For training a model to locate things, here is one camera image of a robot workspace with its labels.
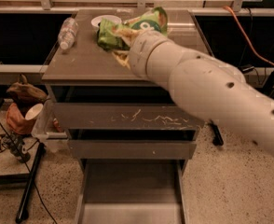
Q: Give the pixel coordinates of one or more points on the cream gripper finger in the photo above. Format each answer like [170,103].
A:
[127,35]
[122,57]

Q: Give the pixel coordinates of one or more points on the green rice chip bag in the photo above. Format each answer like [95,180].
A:
[154,20]

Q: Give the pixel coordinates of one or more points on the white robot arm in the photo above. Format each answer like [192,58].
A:
[201,85]

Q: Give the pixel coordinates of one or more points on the top grey drawer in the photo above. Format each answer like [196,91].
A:
[124,117]

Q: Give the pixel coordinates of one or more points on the grey drawer cabinet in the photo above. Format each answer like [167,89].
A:
[87,74]

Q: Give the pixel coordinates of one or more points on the middle grey drawer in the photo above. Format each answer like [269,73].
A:
[140,150]

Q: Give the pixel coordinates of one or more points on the bottom grey open drawer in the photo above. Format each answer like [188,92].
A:
[131,192]

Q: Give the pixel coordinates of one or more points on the white bowl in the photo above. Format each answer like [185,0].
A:
[95,22]

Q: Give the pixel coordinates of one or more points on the clear plastic water bottle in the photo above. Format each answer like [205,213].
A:
[67,34]

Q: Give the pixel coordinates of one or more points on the white cup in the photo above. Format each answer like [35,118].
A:
[34,112]

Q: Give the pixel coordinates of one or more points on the clear plastic bin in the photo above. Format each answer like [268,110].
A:
[45,131]

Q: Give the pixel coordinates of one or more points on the black power adapter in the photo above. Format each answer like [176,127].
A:
[246,68]

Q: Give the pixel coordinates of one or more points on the black stand leg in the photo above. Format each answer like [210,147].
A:
[22,213]

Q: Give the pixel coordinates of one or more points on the small grey clamp device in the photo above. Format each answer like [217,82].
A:
[15,144]

